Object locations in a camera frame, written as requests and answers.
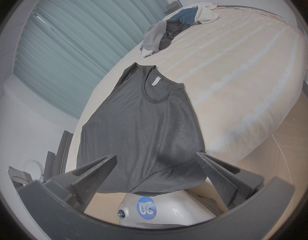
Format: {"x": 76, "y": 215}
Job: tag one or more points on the black T-shirt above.
{"x": 144, "y": 134}

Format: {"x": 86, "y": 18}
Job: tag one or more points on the dark blue garment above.
{"x": 186, "y": 17}

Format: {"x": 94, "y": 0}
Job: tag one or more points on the blue-green curtain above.
{"x": 44, "y": 71}
{"x": 94, "y": 21}

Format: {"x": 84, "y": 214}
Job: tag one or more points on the white printed pillow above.
{"x": 184, "y": 9}

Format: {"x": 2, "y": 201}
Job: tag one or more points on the light grey garment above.
{"x": 154, "y": 36}

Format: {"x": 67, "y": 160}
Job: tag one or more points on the white garment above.
{"x": 146, "y": 52}

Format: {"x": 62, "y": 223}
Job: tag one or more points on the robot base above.
{"x": 169, "y": 209}

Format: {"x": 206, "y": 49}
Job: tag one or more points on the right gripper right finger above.
{"x": 226, "y": 181}

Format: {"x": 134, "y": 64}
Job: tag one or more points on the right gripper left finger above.
{"x": 79, "y": 186}

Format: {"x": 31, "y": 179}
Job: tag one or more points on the black garment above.
{"x": 172, "y": 29}

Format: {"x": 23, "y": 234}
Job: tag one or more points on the bed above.
{"x": 231, "y": 71}

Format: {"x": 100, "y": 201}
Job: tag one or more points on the white knitted sweater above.
{"x": 206, "y": 16}

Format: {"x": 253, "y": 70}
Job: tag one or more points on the round white mirror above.
{"x": 34, "y": 169}

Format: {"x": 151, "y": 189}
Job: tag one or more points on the grey bedside table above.
{"x": 172, "y": 7}

